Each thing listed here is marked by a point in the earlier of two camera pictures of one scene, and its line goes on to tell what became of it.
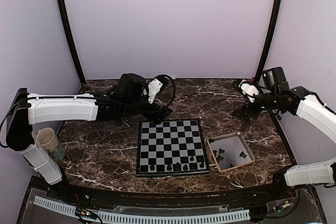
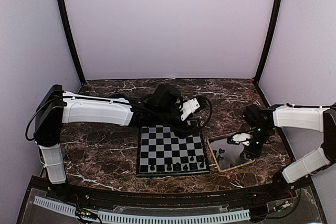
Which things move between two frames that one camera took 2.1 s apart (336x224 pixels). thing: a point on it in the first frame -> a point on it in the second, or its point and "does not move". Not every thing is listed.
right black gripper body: [270, 102] -> [261, 136]
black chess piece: [169, 168] does not move
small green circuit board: [85, 213] does not move
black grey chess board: [172, 148] does not move
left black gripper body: [133, 107] -> [165, 117]
